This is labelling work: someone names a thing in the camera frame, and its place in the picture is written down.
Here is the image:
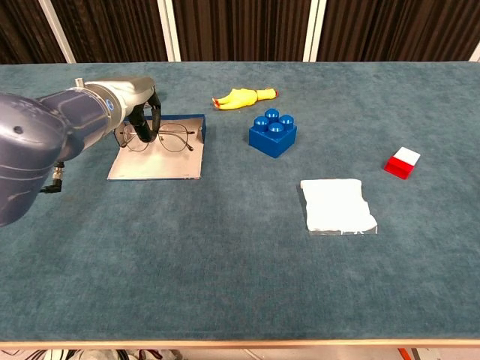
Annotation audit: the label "blue building block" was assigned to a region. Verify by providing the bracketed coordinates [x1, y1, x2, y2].
[248, 108, 299, 159]

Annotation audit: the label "wire-frame eyeglasses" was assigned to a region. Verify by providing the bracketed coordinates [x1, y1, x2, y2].
[120, 122, 197, 153]

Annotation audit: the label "dark brown pleated curtain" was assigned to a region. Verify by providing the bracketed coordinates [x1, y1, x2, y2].
[0, 0, 480, 65]

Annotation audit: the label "red and white block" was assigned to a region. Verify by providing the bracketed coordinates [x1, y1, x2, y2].
[383, 146, 422, 181]

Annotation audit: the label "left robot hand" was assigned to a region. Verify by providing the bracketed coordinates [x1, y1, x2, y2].
[111, 76, 164, 144]

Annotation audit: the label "blue carpet table mat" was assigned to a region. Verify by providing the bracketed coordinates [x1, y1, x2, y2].
[0, 61, 480, 343]

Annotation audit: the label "white cloth in plastic bag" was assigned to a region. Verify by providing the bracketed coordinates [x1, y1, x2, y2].
[299, 178, 379, 237]

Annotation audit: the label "yellow rubber chicken toy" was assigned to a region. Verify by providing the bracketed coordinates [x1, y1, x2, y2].
[211, 87, 281, 112]

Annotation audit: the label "blue and white glasses case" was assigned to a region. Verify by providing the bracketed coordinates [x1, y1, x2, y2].
[106, 113, 208, 182]

